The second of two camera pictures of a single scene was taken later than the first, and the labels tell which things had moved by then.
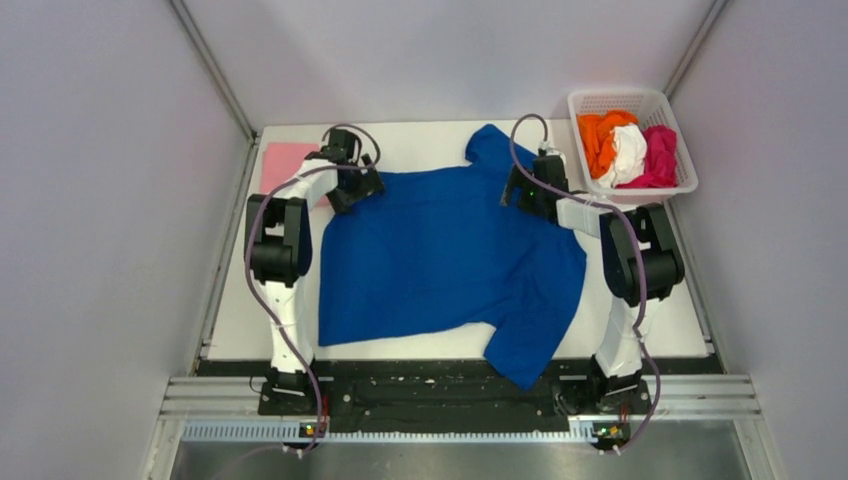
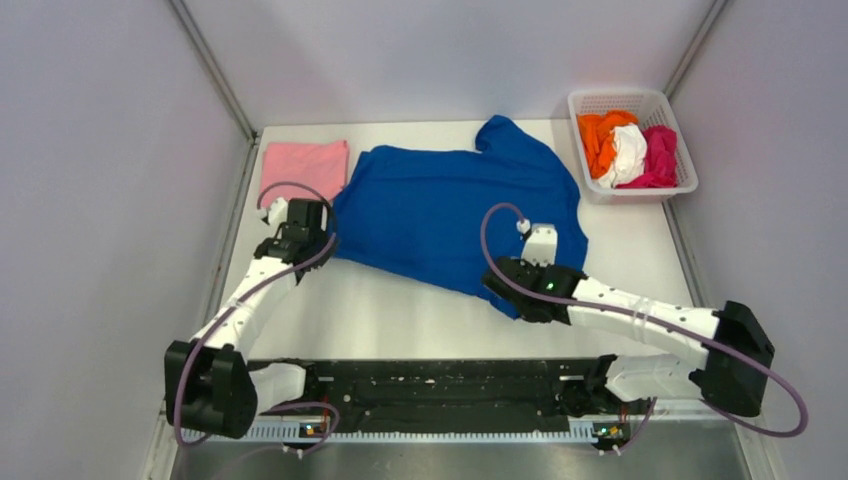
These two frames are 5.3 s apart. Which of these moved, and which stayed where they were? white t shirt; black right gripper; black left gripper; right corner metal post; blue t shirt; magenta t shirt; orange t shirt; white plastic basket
Moved: black right gripper; blue t shirt; black left gripper
Stayed: right corner metal post; magenta t shirt; white plastic basket; orange t shirt; white t shirt
